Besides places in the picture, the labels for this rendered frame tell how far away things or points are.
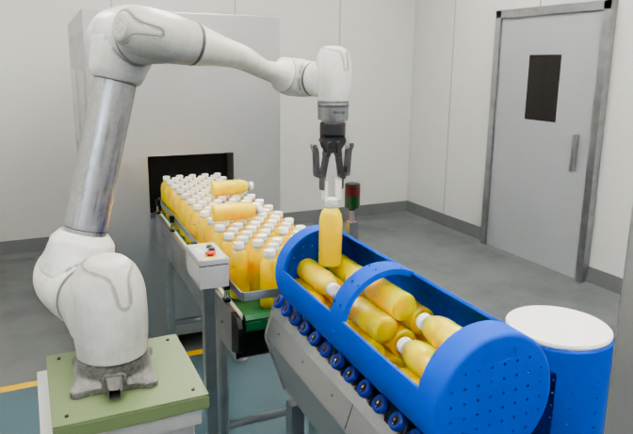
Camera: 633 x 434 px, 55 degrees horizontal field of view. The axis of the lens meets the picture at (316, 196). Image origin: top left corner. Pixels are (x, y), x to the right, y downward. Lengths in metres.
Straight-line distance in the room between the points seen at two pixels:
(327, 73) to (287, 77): 0.13
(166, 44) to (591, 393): 1.36
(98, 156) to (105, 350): 0.45
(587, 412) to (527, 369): 0.53
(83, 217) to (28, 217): 4.55
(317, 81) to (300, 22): 4.76
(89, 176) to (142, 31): 0.37
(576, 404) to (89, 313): 1.23
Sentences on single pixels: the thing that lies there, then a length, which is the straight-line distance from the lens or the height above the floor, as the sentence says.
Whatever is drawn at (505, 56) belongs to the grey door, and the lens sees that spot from 5.94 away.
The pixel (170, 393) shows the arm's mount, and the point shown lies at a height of 1.04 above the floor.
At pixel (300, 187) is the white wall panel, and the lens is 6.62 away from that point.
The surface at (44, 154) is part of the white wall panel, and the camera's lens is 5.98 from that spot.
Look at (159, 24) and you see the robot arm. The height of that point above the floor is 1.81.
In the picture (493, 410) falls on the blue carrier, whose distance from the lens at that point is 1.31.
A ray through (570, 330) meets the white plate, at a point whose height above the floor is 1.04.
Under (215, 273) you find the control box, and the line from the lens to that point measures 2.06.
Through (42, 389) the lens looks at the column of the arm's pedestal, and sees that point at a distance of 1.59.
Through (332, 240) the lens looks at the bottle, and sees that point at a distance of 1.82.
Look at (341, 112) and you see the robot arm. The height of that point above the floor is 1.60.
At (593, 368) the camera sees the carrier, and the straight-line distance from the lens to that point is 1.78.
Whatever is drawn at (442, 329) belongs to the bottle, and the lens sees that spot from 1.36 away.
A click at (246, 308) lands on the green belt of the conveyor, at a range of 2.17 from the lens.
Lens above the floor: 1.74
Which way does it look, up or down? 12 degrees down
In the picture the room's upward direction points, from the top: 1 degrees clockwise
